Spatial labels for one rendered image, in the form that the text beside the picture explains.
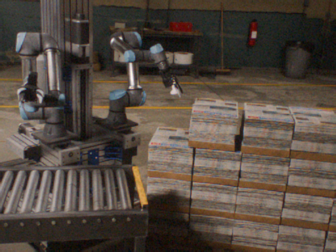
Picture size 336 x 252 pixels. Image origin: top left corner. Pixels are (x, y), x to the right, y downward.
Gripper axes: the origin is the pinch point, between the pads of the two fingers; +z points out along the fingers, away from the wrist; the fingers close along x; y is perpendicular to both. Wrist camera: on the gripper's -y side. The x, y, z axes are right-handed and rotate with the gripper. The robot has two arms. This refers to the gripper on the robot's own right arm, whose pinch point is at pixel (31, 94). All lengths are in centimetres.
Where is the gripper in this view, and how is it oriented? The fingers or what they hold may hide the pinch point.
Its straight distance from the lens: 220.5
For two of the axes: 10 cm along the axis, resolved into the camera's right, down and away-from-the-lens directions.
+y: -1.9, 9.4, 2.8
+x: -9.4, -0.9, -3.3
